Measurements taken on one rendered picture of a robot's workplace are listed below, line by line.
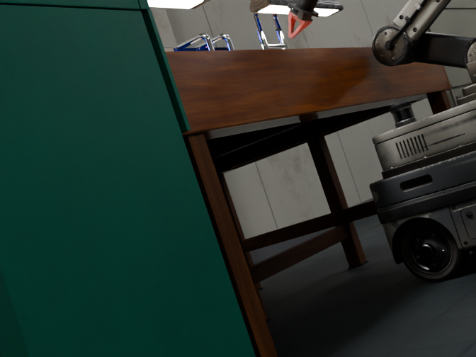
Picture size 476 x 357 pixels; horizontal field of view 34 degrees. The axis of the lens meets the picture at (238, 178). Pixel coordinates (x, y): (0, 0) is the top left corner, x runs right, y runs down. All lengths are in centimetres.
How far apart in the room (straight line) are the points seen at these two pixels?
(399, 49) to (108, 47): 124
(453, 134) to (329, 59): 42
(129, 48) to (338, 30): 571
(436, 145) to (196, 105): 88
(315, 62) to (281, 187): 353
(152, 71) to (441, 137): 104
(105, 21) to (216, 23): 429
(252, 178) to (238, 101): 367
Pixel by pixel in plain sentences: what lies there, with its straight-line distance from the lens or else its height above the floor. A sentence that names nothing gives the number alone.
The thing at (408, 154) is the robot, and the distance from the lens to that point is 239.
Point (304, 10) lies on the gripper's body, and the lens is 241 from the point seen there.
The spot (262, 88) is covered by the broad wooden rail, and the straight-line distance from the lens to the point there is 196.
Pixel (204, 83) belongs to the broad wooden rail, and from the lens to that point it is 176.
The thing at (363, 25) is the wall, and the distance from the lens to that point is 762.
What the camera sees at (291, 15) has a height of 90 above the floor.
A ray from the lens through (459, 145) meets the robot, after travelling 230.
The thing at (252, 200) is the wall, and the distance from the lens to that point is 544.
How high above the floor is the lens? 40
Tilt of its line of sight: 2 degrees up
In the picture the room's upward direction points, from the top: 19 degrees counter-clockwise
